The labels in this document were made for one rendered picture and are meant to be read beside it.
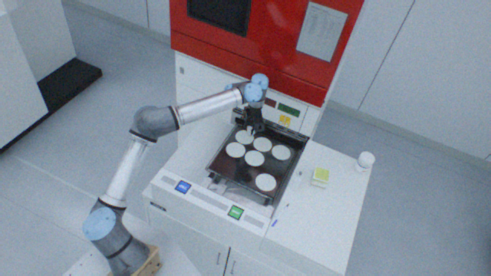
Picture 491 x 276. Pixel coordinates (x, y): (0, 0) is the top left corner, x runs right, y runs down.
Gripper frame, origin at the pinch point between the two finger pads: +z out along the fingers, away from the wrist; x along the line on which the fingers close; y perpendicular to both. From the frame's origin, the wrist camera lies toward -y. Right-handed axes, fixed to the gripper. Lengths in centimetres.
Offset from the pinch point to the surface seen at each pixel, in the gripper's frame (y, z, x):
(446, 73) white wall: 61, 24, -185
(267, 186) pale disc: -25.6, 9.3, -2.5
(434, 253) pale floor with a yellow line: -50, 100, -143
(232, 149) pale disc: -0.2, 9.2, 8.7
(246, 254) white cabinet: -50, 26, 12
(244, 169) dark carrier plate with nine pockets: -14.0, 9.3, 6.0
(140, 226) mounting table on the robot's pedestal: -31, 17, 57
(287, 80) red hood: 3.4, -31.2, -13.8
